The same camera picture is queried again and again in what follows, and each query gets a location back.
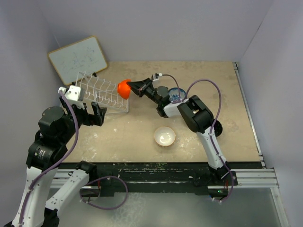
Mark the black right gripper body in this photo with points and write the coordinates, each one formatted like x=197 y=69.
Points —
x=148 y=91

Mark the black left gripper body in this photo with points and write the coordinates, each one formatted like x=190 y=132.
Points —
x=83 y=117

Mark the orange plastic bowl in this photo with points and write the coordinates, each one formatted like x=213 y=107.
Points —
x=124 y=89

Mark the white wire dish rack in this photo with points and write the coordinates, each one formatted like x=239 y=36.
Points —
x=103 y=92

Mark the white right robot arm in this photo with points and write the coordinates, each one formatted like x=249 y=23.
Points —
x=198 y=118

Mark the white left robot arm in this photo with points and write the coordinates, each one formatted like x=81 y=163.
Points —
x=57 y=127

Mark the blue patterned ceramic bowl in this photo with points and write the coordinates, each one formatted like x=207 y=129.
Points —
x=176 y=94

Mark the white ceramic bowl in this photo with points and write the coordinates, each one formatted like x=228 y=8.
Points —
x=164 y=136

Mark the black glossy bowl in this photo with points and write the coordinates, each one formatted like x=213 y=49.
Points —
x=218 y=129

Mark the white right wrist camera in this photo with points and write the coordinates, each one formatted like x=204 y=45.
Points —
x=156 y=77

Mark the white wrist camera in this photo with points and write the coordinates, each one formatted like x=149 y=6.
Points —
x=156 y=77
x=74 y=95

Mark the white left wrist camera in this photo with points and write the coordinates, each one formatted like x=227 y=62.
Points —
x=74 y=95

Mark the small whiteboard yellow frame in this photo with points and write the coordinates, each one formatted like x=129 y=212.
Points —
x=82 y=56

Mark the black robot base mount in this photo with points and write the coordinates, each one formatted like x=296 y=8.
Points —
x=160 y=177

